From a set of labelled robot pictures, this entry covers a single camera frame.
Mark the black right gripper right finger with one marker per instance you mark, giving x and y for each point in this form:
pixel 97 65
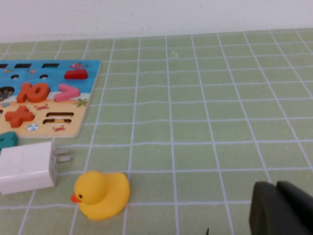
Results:
pixel 300 203

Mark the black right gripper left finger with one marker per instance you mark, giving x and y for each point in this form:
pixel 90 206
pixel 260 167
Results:
pixel 266 215

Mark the wooden number puzzle board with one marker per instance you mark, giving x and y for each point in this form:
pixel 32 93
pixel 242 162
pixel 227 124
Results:
pixel 93 71

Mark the pink greater-than sign piece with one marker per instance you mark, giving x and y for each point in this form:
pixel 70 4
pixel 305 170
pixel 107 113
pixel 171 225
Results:
pixel 71 92

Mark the orange plus sign piece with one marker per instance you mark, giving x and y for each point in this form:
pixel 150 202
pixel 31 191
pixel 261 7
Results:
pixel 18 116

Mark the teal number four piece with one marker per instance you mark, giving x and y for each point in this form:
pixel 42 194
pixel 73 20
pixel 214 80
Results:
pixel 8 139

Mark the orange number ten piece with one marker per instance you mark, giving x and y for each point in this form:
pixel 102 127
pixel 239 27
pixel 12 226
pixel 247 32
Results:
pixel 23 94

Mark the green checked tablecloth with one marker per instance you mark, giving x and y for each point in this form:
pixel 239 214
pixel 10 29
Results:
pixel 195 122

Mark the yellow rubber duck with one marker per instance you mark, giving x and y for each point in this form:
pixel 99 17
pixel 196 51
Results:
pixel 102 193

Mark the red minus sign block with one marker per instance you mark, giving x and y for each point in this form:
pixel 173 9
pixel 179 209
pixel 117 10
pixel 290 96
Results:
pixel 75 74

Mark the white plug charger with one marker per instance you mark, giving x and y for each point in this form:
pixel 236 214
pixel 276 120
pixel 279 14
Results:
pixel 24 166

